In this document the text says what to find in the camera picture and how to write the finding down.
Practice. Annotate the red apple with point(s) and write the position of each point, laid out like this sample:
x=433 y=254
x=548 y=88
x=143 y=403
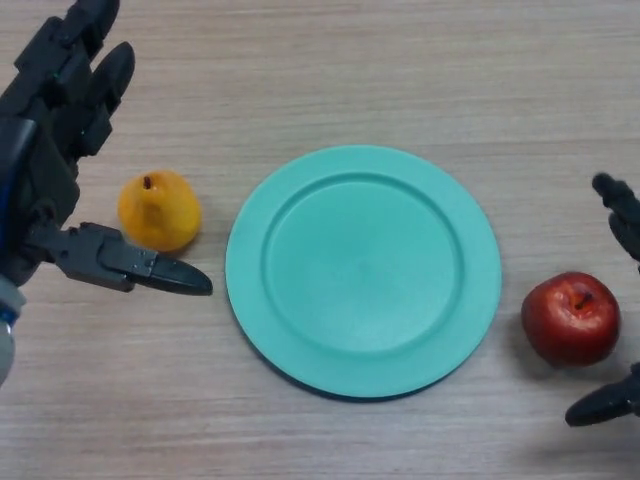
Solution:
x=565 y=325

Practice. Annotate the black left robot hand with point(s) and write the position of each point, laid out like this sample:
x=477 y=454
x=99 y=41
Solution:
x=45 y=165

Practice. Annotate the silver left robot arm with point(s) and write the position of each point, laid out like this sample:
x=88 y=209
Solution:
x=5 y=345

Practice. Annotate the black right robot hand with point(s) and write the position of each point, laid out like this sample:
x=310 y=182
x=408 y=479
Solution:
x=600 y=405

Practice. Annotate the yellow pear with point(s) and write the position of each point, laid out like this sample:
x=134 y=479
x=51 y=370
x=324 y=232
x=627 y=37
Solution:
x=162 y=215

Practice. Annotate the green round plate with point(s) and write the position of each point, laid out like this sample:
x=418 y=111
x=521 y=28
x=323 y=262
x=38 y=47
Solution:
x=362 y=275

